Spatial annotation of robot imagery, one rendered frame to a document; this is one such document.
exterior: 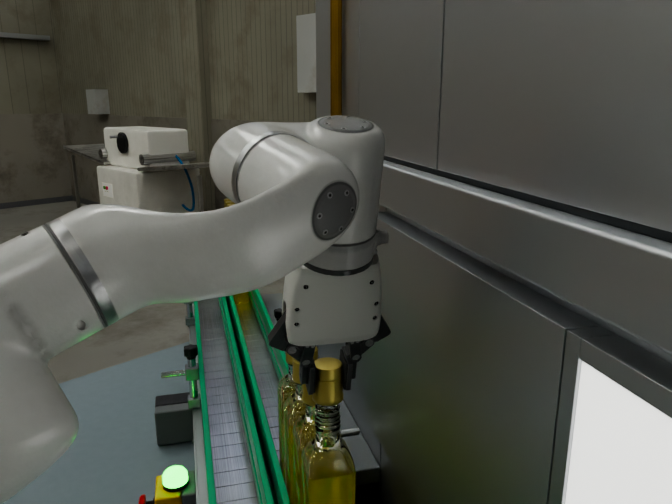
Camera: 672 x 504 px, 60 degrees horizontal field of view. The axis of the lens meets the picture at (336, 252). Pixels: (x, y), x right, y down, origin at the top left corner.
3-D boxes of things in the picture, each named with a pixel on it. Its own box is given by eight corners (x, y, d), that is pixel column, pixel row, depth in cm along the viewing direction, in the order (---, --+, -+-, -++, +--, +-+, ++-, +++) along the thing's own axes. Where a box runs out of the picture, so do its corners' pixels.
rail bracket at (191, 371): (201, 411, 116) (197, 349, 113) (163, 416, 114) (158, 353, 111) (201, 401, 120) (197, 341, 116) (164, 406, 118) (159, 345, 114)
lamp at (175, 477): (189, 490, 100) (187, 475, 100) (162, 494, 99) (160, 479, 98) (188, 474, 105) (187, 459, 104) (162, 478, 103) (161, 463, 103)
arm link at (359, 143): (258, 154, 42) (197, 119, 48) (258, 277, 47) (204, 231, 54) (405, 125, 51) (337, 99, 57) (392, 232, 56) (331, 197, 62)
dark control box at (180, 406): (195, 442, 127) (192, 408, 125) (157, 448, 125) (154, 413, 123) (194, 423, 135) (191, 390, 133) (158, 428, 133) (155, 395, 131)
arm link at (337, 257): (377, 208, 61) (374, 232, 62) (293, 212, 59) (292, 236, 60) (400, 242, 54) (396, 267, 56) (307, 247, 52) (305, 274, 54)
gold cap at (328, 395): (346, 404, 65) (346, 368, 64) (315, 407, 64) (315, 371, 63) (339, 389, 68) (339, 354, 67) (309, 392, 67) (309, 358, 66)
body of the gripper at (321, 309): (375, 224, 62) (366, 310, 67) (280, 229, 59) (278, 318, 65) (397, 259, 55) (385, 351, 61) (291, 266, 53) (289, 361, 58)
